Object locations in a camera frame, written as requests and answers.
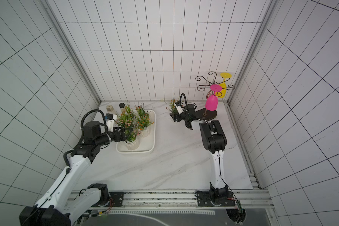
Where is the beige cap white bottle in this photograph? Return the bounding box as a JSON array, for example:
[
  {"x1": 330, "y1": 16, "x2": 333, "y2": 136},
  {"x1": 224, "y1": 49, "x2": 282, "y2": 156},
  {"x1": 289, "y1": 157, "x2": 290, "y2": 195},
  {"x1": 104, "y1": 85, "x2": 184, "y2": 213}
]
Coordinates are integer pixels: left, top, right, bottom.
[{"x1": 106, "y1": 105, "x2": 116, "y2": 114}]

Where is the potted gypsophila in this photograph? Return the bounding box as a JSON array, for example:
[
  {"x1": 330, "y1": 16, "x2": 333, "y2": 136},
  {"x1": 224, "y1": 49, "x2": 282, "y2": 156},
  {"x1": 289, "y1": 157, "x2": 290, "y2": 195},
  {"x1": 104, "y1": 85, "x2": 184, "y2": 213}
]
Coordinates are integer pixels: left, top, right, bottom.
[
  {"x1": 166, "y1": 98, "x2": 179, "y2": 115},
  {"x1": 136, "y1": 113, "x2": 153, "y2": 137},
  {"x1": 135, "y1": 103, "x2": 149, "y2": 119},
  {"x1": 117, "y1": 105, "x2": 136, "y2": 128},
  {"x1": 125, "y1": 128, "x2": 140, "y2": 151}
]

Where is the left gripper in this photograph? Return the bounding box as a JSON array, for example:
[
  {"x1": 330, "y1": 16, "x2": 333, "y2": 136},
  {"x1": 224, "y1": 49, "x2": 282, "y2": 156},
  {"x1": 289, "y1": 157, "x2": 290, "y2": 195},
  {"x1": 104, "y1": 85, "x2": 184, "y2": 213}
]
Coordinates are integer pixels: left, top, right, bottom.
[{"x1": 95, "y1": 127, "x2": 134, "y2": 147}]

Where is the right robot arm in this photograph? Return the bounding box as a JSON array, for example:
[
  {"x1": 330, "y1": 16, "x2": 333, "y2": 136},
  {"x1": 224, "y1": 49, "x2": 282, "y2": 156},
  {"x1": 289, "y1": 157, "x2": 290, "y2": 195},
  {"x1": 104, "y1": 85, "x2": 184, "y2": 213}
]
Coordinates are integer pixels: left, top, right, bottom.
[{"x1": 169, "y1": 103, "x2": 237, "y2": 207}]

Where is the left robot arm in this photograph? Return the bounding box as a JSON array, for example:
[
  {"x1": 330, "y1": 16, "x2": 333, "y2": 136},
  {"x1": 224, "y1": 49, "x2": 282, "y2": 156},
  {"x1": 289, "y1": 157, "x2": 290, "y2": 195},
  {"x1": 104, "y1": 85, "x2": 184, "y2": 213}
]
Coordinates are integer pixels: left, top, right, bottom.
[{"x1": 19, "y1": 120, "x2": 126, "y2": 226}]

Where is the white storage tray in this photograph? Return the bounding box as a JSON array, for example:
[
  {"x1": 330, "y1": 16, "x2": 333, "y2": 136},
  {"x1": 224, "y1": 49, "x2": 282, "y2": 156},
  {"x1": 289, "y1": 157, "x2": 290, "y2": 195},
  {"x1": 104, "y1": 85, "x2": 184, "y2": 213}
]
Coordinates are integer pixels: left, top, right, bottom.
[{"x1": 116, "y1": 110, "x2": 156, "y2": 154}]

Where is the aluminium mounting rail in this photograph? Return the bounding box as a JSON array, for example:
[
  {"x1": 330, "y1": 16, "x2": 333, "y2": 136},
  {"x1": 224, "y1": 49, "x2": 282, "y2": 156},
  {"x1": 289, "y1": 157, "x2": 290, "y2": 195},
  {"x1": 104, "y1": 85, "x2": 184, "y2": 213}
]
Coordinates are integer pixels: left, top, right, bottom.
[{"x1": 46, "y1": 189, "x2": 275, "y2": 211}]

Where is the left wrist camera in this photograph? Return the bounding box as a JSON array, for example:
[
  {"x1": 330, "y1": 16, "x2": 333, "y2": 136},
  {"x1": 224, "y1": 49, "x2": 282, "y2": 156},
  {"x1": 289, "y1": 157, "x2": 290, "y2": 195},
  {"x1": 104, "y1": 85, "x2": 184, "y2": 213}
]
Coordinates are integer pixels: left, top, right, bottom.
[{"x1": 105, "y1": 114, "x2": 117, "y2": 132}]

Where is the yellow wine glass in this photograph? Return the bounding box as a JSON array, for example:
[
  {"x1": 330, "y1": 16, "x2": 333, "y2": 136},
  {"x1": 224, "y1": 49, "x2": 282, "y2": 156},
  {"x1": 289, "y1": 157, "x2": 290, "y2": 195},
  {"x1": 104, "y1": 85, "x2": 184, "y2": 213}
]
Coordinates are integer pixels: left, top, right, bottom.
[{"x1": 216, "y1": 72, "x2": 232, "y2": 98}]

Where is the black wire glass rack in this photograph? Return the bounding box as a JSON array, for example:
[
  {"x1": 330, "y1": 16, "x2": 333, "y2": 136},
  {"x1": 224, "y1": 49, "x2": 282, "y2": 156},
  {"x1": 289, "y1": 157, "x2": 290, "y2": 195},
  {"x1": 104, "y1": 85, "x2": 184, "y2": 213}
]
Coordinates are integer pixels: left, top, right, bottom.
[{"x1": 192, "y1": 71, "x2": 234, "y2": 125}]

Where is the magenta wine glass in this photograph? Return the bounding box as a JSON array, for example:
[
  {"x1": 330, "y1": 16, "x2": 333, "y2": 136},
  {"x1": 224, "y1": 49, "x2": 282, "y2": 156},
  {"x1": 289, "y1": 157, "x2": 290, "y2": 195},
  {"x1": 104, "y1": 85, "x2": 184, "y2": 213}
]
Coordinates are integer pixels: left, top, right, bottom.
[{"x1": 205, "y1": 84, "x2": 223, "y2": 111}]

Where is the black cap spice bottle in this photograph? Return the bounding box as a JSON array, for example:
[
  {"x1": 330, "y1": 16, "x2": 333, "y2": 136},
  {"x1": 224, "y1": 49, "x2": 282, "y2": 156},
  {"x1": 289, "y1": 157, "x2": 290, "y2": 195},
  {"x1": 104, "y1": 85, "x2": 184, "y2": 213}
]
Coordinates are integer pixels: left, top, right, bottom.
[{"x1": 119, "y1": 103, "x2": 127, "y2": 113}]

